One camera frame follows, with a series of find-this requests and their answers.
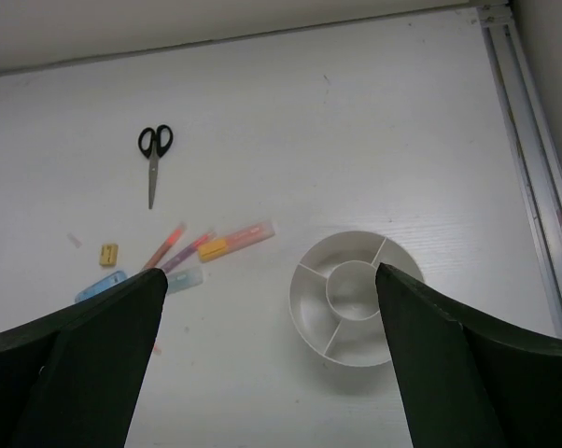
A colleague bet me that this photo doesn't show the green capped highlighter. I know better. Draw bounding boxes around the green capped highlighter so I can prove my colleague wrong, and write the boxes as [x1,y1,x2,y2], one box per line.
[167,266,204,295]

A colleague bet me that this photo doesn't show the yellow eraser block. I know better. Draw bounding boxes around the yellow eraser block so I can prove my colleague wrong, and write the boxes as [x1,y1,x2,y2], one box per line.
[99,244,119,268]

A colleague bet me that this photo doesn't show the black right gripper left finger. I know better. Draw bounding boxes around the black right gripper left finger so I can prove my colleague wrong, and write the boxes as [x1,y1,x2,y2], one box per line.
[0,268,168,447]

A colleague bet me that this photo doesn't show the yellow capped pink highlighter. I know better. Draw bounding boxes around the yellow capped pink highlighter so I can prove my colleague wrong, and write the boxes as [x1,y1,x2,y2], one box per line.
[197,220,275,263]

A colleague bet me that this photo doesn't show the orange highlighter pen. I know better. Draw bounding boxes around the orange highlighter pen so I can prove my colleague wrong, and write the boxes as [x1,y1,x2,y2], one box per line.
[141,222,187,272]

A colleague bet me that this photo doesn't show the blue correction tape dispenser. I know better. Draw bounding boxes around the blue correction tape dispenser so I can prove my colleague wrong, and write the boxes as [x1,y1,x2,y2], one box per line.
[74,271,128,303]

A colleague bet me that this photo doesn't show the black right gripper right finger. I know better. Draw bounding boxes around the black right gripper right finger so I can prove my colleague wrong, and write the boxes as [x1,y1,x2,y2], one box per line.
[375,263,562,447]

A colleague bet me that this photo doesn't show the aluminium rail at table edge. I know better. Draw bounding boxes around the aluminium rail at table edge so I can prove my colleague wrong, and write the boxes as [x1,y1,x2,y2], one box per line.
[477,1,562,338]

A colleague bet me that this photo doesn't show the white round divided container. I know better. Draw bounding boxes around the white round divided container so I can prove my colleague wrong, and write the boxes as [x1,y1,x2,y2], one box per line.
[288,231,424,368]

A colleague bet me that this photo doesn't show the purple highlighter pen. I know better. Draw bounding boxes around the purple highlighter pen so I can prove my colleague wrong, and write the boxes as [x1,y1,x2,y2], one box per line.
[161,231,216,273]

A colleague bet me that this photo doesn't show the black handled scissors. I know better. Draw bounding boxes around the black handled scissors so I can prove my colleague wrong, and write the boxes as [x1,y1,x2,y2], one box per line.
[137,124,174,210]

